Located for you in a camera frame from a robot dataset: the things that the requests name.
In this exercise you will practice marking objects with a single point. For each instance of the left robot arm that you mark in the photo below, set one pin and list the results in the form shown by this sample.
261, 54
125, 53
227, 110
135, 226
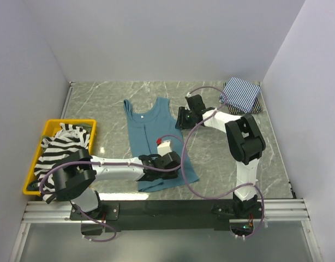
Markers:
71, 177

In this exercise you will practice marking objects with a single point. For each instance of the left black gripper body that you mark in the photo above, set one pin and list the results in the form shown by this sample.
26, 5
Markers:
168, 174

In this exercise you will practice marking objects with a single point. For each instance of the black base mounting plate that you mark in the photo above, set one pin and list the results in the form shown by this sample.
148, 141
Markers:
176, 214

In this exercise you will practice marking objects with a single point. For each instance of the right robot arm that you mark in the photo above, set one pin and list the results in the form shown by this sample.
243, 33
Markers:
246, 145

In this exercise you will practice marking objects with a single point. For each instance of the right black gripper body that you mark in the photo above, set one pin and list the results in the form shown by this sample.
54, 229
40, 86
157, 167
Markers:
186, 118

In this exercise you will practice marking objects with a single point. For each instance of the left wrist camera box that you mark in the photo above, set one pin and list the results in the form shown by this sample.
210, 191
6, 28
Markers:
164, 147

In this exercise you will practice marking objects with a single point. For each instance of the yellow plastic bin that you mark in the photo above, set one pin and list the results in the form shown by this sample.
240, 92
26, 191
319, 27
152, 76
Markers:
50, 129

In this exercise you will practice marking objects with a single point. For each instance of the black white striped garment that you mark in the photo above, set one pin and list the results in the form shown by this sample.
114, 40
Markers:
55, 148

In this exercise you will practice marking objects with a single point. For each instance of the aluminium rail frame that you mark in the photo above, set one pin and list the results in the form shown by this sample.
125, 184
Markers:
276, 210

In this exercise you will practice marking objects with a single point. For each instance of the blue white striped folded garment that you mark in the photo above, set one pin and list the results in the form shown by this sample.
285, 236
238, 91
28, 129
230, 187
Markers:
239, 93

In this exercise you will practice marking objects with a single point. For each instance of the dark striped folded garment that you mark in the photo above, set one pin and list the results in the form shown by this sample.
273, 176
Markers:
256, 109

